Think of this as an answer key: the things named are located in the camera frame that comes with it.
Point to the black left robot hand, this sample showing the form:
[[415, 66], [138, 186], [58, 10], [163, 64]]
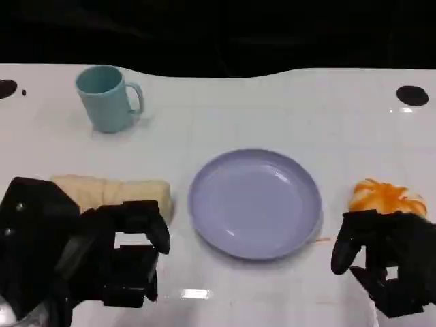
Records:
[[102, 265]]

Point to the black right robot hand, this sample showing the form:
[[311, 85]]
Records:
[[405, 252]]

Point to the beige towel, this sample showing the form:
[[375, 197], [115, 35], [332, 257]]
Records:
[[112, 190]]

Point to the orange and white bread roll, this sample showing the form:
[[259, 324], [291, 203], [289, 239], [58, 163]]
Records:
[[385, 197]]

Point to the lilac plate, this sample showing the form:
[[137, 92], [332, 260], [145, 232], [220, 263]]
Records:
[[253, 211]]

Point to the pale green mug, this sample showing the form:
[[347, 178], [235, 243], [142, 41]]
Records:
[[102, 105]]

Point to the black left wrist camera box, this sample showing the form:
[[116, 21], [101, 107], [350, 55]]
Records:
[[30, 218]]

